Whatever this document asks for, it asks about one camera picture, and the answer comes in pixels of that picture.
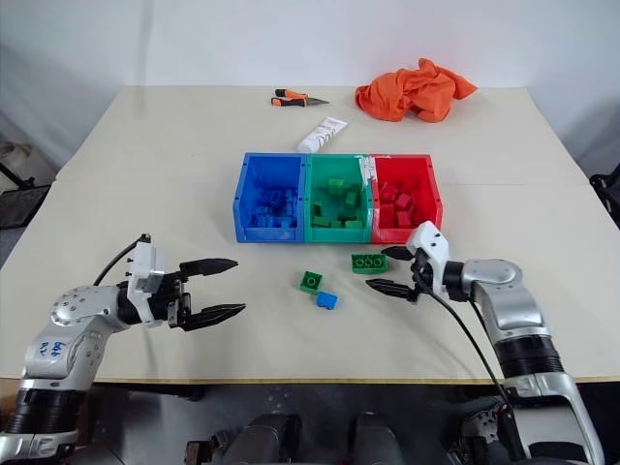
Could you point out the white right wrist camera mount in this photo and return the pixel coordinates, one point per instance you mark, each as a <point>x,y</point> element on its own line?
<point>431,244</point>

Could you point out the black stand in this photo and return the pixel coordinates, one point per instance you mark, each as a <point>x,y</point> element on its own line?
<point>21,203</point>

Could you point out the blue plastic bin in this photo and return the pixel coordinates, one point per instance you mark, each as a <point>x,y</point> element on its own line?
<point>249,203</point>

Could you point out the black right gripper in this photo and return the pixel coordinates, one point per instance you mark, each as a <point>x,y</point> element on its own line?
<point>422,281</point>

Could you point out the long green building block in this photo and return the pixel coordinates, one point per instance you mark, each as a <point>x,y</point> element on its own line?
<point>369,265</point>

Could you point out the red plastic bin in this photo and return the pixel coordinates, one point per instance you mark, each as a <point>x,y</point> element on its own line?
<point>428,189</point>

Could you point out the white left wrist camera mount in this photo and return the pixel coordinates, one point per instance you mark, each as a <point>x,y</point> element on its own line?
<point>145,271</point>

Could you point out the orange crumpled cloth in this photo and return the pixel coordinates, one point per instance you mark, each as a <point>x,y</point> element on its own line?
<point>412,94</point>

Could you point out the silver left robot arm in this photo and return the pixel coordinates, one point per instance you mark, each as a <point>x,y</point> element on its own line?
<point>72,319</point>

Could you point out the orange black pliers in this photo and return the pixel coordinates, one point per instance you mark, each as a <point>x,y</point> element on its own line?
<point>290,99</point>

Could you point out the green plastic bin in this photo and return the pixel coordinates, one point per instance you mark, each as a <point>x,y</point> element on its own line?
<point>324,167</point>

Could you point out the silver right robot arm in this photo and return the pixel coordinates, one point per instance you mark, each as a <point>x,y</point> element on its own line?
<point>508,300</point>

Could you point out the dark rounded shape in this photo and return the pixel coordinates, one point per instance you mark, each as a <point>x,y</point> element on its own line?
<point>266,438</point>

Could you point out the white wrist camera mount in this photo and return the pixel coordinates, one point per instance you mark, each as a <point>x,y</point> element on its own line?
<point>145,271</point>
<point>431,244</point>

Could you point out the white tube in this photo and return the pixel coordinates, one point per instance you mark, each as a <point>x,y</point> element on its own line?
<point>322,134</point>

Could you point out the black chair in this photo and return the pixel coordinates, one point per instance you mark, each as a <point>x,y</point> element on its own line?
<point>608,191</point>

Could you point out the red building block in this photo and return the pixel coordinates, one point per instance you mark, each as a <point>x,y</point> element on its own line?
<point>388,191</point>
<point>404,219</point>
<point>387,214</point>
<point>403,201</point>

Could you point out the white tape strip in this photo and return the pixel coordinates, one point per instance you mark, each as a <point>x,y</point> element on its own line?
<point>366,170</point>

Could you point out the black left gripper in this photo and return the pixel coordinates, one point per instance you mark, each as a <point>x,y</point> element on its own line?
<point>175,305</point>

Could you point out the small green building block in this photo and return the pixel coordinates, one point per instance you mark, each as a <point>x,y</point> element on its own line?
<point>310,282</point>

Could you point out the small blue building block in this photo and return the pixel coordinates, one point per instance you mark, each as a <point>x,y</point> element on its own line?
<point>328,300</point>

